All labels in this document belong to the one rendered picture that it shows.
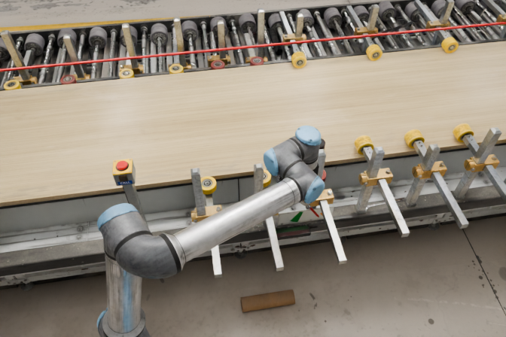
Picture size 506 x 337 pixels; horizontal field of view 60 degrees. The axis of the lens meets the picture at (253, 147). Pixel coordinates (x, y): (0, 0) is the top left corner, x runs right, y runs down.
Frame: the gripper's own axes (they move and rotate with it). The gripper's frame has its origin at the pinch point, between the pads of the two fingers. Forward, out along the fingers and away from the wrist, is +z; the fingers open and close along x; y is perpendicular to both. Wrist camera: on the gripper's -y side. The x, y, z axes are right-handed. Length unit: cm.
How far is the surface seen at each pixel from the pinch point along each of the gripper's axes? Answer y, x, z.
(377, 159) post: 35.3, 6.2, -8.6
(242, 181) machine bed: -18.4, 27.8, 22.4
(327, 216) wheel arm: 14.4, -3.1, 14.2
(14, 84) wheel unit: -134, 105, 9
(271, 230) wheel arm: -10.6, -4.4, 17.1
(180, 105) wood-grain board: -45, 73, 10
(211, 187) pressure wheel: -33.8, 16.7, 9.3
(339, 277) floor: 35, 7, 100
